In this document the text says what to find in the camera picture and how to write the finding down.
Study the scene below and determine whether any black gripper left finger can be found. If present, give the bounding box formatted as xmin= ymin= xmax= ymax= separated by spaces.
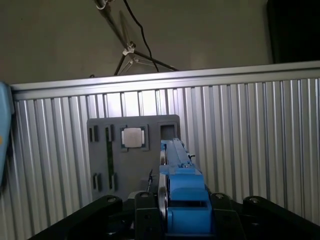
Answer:
xmin=29 ymin=190 xmax=161 ymax=240

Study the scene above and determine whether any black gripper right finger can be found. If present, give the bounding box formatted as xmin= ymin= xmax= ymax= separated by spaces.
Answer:
xmin=210 ymin=191 xmax=320 ymax=240

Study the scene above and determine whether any hard disk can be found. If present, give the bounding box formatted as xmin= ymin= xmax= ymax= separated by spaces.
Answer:
xmin=158 ymin=138 xmax=216 ymax=240

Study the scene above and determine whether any green RAM stick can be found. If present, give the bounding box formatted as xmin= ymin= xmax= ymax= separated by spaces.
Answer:
xmin=105 ymin=127 xmax=115 ymax=191

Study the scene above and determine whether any grey parts rack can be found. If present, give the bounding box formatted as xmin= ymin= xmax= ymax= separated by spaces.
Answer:
xmin=86 ymin=114 xmax=181 ymax=201

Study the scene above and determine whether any silver CPU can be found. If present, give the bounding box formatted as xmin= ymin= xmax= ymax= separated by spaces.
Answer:
xmin=121 ymin=127 xmax=142 ymax=148

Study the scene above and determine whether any pale blue teach pendant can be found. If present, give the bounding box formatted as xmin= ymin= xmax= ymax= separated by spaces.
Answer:
xmin=0 ymin=81 xmax=16 ymax=191

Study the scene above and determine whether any silver tripod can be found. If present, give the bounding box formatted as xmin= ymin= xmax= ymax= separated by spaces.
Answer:
xmin=94 ymin=0 xmax=179 ymax=76

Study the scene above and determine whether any large black object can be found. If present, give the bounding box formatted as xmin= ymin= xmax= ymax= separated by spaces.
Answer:
xmin=266 ymin=0 xmax=320 ymax=65

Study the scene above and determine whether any thin black hanging cable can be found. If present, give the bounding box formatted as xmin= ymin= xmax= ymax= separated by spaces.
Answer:
xmin=122 ymin=0 xmax=161 ymax=73

